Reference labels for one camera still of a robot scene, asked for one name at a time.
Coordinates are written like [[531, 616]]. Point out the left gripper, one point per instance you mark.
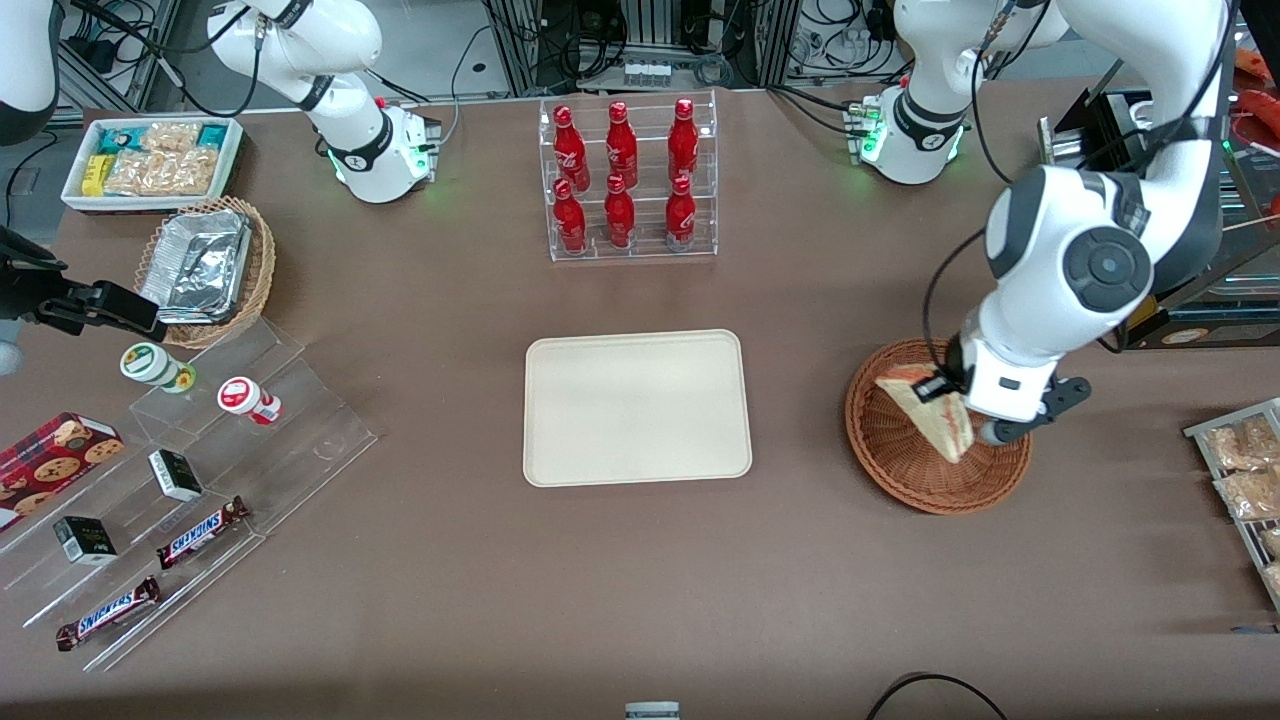
[[952, 375]]

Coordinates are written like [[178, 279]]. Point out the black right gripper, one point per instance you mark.
[[42, 301]]

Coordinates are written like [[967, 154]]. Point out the triangular sandwich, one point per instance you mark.
[[935, 420]]

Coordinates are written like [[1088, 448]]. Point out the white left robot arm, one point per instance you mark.
[[1060, 260]]

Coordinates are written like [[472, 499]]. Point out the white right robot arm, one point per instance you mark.
[[370, 150]]

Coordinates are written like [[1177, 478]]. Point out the brown wicker basket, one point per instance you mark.
[[900, 470]]

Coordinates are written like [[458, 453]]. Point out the light wicker basket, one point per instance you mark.
[[258, 270]]

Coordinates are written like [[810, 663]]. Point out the tray of packaged crackers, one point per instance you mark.
[[1195, 432]]

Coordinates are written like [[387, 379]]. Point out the cream plastic tray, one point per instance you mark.
[[635, 410]]

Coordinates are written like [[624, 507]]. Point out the white snack bin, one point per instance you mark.
[[75, 195]]

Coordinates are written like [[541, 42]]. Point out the yellow snack packet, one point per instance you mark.
[[95, 175]]

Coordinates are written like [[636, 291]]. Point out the green lid yogurt cup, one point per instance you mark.
[[150, 363]]

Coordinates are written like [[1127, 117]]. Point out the stacked aluminium foil containers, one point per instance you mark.
[[195, 265]]

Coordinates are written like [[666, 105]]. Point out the clear cracker bag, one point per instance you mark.
[[172, 135], [160, 172]]

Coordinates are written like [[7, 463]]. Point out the teal snack packet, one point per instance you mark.
[[212, 134], [117, 140]]

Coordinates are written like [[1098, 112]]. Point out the red tartan cookie box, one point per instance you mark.
[[50, 460]]

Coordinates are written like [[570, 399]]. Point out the red lid yogurt cup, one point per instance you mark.
[[240, 395]]

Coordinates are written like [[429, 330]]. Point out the small black carton box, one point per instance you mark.
[[85, 540], [175, 475]]

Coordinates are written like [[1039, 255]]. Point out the clear acrylic stepped shelf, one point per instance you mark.
[[300, 440]]

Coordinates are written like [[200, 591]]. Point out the black metal shelf unit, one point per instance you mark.
[[1210, 325]]

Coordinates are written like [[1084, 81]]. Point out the Snickers chocolate bar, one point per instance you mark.
[[200, 532], [107, 613]]

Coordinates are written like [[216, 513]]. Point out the clear bag of biscuits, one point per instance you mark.
[[1240, 445], [1250, 493]]

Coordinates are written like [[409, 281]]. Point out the red cola bottle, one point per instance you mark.
[[683, 140], [569, 145], [621, 145], [570, 220], [680, 215], [619, 215]]

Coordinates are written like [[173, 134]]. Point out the clear acrylic bottle rack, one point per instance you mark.
[[645, 240]]

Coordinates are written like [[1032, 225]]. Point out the grey device at table edge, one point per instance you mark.
[[652, 712]]

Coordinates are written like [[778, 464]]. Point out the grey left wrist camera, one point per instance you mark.
[[1030, 420]]

